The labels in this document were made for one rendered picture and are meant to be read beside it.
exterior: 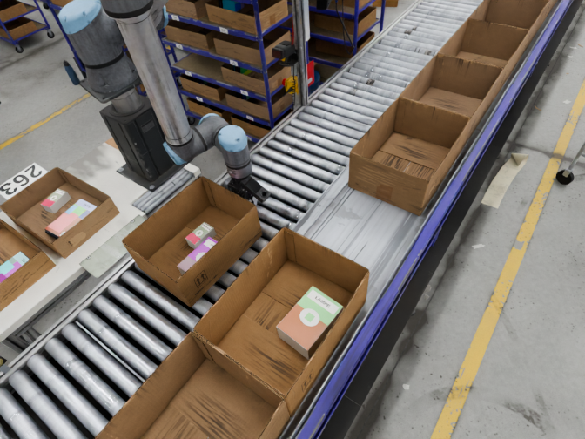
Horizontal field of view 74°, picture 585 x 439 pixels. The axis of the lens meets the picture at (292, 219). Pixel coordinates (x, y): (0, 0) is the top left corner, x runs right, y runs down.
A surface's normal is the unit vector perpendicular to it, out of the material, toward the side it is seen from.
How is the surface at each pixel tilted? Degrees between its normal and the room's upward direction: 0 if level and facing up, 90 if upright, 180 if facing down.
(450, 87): 89
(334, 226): 0
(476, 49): 89
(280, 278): 0
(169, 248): 2
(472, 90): 89
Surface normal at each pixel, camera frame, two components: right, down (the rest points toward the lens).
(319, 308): -0.07, -0.65
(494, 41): -0.58, 0.64
